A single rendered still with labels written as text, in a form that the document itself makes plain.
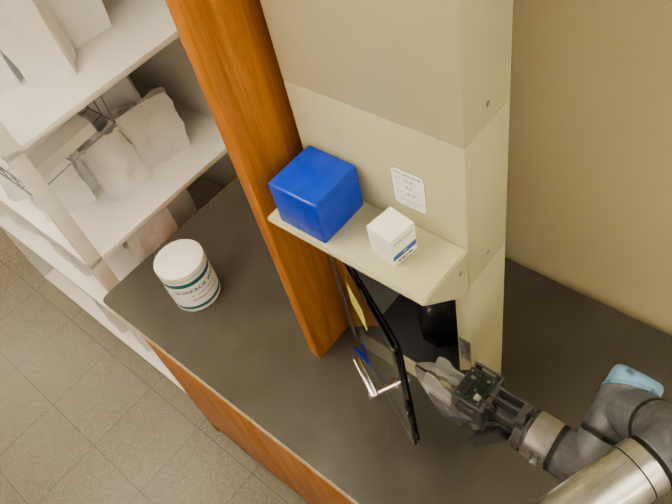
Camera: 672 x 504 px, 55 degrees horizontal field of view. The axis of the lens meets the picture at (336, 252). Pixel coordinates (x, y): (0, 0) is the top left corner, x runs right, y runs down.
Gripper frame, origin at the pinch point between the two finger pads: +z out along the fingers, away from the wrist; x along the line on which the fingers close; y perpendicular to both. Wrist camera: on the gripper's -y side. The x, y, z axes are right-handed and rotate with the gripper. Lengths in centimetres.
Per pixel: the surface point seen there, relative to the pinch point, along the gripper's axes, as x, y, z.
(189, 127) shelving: -46, -36, 133
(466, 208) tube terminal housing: -11.5, 32.0, -2.4
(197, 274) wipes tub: 1, -21, 69
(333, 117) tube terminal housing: -11.4, 39.4, 20.3
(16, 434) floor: 67, -128, 168
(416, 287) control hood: -1.7, 23.0, 0.0
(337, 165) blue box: -9.1, 31.9, 19.3
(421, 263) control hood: -5.6, 23.0, 1.9
